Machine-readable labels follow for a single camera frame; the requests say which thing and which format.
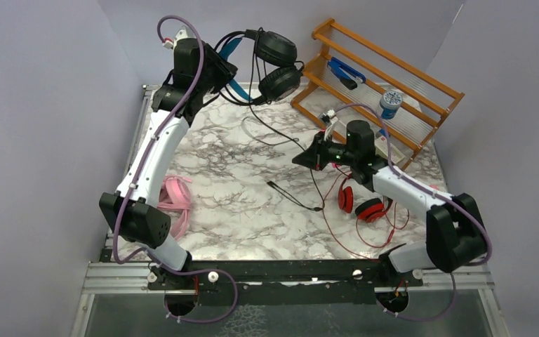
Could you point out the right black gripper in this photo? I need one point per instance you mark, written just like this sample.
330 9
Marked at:
314 156

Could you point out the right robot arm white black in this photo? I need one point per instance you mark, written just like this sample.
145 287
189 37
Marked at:
455 235

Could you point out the white small box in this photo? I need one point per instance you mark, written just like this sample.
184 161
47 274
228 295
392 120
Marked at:
384 150

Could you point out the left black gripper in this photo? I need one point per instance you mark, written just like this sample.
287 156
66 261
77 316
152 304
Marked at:
222 65

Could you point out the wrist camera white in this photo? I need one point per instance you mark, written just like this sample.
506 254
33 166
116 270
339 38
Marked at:
183 33
330 120

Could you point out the blue black tool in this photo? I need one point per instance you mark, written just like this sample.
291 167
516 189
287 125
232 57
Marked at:
349 77

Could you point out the red black headphones with cable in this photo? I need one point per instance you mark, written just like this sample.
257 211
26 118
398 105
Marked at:
368 211

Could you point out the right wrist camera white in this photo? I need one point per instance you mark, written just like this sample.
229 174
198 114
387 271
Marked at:
330 120

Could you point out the black blue headphones with cable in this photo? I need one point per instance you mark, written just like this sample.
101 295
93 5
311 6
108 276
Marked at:
269 47

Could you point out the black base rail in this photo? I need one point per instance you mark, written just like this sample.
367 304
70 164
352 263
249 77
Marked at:
279 282

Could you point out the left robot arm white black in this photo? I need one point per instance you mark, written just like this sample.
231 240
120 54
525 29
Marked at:
131 210

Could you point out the blue white round container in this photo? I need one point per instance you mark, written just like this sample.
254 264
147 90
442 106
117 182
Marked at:
390 102

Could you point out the orange wooden rack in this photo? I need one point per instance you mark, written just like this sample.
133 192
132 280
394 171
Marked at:
427 101

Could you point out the pink headphones with cable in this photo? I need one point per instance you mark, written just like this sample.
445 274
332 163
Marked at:
175 196

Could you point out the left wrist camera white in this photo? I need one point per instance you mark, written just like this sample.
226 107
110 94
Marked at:
183 33

